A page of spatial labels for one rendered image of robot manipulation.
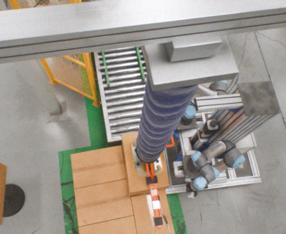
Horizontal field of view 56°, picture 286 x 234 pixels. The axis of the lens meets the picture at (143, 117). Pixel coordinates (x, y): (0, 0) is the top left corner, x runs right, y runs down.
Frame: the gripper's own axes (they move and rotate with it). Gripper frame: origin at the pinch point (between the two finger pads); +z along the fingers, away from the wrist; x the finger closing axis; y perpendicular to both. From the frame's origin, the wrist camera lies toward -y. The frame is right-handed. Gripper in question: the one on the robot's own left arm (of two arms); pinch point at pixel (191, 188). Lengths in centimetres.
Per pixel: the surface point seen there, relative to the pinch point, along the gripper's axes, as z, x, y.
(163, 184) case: 58, -12, 13
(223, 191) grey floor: 152, -4, -81
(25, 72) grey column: 32, -135, 141
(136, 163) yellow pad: 44, -33, 38
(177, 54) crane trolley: -141, -30, 33
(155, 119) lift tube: -84, -29, 34
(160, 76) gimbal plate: -135, -25, 38
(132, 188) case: 58, -12, 44
